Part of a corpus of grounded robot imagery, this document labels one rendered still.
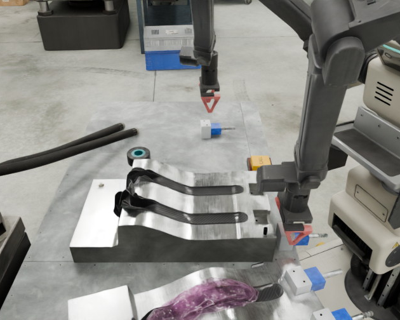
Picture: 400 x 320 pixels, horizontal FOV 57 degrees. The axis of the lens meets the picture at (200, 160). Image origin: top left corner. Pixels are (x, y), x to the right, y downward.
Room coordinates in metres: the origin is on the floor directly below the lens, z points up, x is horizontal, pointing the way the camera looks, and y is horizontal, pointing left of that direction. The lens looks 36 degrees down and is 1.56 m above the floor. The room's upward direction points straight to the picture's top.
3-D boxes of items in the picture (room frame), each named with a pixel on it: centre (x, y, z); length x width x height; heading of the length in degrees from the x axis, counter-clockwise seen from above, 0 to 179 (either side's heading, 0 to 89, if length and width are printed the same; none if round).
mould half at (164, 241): (0.73, 0.07, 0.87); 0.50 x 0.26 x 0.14; 90
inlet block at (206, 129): (1.21, -0.07, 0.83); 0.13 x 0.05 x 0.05; 95
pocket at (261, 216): (0.67, -0.16, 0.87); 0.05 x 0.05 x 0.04; 0
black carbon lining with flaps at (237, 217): (0.72, 0.05, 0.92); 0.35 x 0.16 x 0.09; 90
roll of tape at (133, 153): (1.04, 0.21, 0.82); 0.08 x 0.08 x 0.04
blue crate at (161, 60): (4.00, 0.30, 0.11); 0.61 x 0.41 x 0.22; 94
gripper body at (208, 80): (1.21, -0.03, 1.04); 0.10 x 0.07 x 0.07; 4
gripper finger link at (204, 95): (1.18, -0.03, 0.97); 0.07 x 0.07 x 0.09; 4
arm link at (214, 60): (1.21, -0.03, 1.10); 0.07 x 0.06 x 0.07; 70
